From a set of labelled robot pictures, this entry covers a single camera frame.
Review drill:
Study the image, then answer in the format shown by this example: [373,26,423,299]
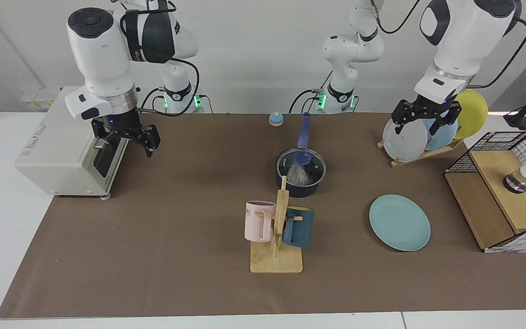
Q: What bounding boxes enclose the glass lid with blue knob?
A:
[276,147,326,187]

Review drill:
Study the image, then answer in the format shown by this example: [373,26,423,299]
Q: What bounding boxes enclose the white vermicelli bundle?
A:
[287,164,310,186]

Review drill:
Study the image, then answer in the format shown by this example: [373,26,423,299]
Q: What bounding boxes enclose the light blue plate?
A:
[422,117,459,152]

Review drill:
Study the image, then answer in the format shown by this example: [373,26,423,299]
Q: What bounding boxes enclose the grey plate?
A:
[382,114,429,163]

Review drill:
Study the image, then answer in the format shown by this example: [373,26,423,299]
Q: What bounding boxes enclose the wooden plate rack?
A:
[377,139,464,168]

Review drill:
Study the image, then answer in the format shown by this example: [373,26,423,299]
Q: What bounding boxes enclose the yellow plate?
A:
[452,89,489,140]

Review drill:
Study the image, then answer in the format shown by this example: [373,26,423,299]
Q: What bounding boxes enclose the teal round plate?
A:
[369,195,431,252]

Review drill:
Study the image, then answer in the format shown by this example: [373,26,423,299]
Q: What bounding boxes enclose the pale toaster oven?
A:
[14,86,132,200]

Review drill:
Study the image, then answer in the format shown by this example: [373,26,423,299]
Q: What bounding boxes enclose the pink ribbed cup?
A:
[244,201,276,243]

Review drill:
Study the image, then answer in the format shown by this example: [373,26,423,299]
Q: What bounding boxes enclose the brown table cloth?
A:
[0,113,526,319]

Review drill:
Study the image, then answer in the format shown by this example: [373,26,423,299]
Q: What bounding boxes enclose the dark teal cup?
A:
[282,207,315,248]

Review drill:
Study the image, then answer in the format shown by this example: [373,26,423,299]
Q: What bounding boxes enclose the wooden cup stand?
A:
[250,175,304,274]

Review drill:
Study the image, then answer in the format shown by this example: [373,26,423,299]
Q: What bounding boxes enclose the white wall socket strip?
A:
[20,87,60,110]

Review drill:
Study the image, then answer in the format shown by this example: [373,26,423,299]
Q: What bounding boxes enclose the black arm upper cable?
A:
[370,0,422,35]

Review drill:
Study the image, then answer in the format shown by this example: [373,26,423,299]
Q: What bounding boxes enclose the wire basket with wooden floor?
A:
[444,131,526,253]

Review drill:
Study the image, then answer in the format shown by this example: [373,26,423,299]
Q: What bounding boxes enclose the black base cable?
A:
[289,89,324,113]

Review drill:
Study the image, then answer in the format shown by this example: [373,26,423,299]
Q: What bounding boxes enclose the black pot with blue handle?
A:
[275,112,327,198]

